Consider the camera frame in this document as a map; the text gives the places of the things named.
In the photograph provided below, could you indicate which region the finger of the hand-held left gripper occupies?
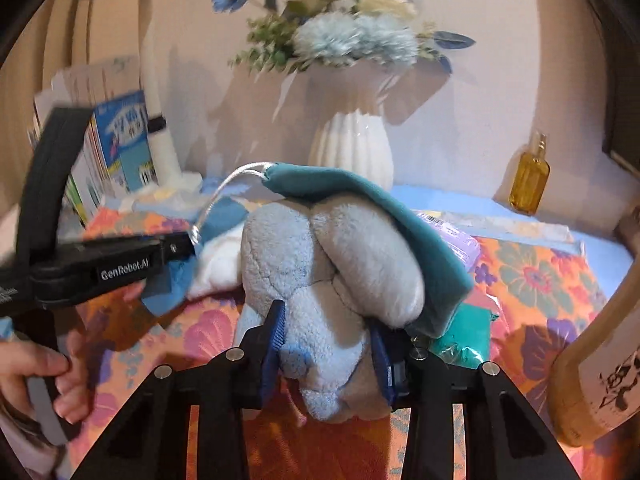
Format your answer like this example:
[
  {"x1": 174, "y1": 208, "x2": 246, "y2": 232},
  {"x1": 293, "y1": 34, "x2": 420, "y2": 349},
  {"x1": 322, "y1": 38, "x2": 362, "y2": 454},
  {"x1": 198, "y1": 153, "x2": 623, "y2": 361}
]
[{"x1": 159, "y1": 232, "x2": 197, "y2": 266}]

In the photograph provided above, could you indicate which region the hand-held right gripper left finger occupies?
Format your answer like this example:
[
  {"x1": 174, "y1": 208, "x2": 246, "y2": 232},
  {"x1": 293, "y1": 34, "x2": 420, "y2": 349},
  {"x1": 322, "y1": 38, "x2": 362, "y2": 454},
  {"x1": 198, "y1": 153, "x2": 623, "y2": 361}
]
[{"x1": 70, "y1": 300, "x2": 288, "y2": 480}]

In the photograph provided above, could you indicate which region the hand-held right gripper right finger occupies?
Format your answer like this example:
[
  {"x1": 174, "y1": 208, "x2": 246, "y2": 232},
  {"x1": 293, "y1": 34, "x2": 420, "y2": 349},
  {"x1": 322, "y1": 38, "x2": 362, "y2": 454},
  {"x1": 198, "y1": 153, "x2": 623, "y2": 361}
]
[{"x1": 370, "y1": 325, "x2": 581, "y2": 480}]

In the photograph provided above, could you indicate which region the green cotton swab bag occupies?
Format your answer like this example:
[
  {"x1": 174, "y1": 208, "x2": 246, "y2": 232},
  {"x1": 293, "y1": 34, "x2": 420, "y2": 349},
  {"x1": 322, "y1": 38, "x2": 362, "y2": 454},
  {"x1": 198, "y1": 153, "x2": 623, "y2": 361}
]
[{"x1": 430, "y1": 302, "x2": 501, "y2": 366}]

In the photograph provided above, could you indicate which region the person's left hand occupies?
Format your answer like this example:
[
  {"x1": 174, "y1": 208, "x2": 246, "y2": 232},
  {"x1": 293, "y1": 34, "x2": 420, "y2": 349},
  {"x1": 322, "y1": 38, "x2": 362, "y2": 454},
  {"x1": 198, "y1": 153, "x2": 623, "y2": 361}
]
[{"x1": 0, "y1": 332, "x2": 93, "y2": 423}]

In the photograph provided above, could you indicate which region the blue cover book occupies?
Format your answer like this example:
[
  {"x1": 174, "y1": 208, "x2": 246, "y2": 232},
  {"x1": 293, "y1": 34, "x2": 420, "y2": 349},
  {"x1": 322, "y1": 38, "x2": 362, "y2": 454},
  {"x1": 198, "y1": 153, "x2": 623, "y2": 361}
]
[{"x1": 92, "y1": 90, "x2": 158, "y2": 193}]

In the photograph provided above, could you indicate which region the purple packet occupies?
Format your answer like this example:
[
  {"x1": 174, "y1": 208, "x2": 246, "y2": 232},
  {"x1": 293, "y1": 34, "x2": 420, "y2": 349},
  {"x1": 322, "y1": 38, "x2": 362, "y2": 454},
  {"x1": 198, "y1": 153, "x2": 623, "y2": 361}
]
[{"x1": 415, "y1": 210, "x2": 481, "y2": 281}]

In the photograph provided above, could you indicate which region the floral orange tablecloth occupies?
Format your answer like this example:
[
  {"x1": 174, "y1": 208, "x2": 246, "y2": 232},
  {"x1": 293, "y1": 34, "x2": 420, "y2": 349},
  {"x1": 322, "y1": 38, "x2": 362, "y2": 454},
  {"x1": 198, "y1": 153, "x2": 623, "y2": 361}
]
[{"x1": 65, "y1": 200, "x2": 611, "y2": 480}]

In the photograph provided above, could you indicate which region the row of upright books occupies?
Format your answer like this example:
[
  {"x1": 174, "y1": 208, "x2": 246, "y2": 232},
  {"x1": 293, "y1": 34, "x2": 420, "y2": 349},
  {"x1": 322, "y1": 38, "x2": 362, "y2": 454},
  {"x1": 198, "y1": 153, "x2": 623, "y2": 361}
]
[{"x1": 27, "y1": 55, "x2": 151, "y2": 226}]

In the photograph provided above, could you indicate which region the clear plastic sheet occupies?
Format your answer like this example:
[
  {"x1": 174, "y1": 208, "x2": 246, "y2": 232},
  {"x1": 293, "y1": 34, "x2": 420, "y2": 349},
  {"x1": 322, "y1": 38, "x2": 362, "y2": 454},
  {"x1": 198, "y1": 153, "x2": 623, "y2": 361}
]
[{"x1": 435, "y1": 210, "x2": 586, "y2": 256}]

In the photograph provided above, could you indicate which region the white ribbed vase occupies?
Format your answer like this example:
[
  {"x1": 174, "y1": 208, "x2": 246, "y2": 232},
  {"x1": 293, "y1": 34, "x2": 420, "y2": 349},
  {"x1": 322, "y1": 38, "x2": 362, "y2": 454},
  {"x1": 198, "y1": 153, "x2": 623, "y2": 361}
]
[{"x1": 307, "y1": 67, "x2": 396, "y2": 191}]

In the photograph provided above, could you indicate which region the amber glass bottle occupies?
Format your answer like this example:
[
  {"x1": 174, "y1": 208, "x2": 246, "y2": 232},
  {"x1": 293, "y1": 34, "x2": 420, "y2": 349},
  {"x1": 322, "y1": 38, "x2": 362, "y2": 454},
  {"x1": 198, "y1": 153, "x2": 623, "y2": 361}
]
[{"x1": 507, "y1": 130, "x2": 551, "y2": 216}]

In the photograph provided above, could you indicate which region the artificial flower bouquet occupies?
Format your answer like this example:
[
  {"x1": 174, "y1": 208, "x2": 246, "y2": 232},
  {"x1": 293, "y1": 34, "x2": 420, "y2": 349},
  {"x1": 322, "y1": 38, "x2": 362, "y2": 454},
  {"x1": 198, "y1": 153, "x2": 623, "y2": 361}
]
[{"x1": 212, "y1": 0, "x2": 476, "y2": 76}]

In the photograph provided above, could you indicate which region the black wall television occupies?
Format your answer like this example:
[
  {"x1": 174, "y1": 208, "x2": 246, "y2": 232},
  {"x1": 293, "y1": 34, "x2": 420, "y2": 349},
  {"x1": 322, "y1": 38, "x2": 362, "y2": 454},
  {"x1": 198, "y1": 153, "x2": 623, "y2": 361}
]
[{"x1": 600, "y1": 5, "x2": 640, "y2": 178}]

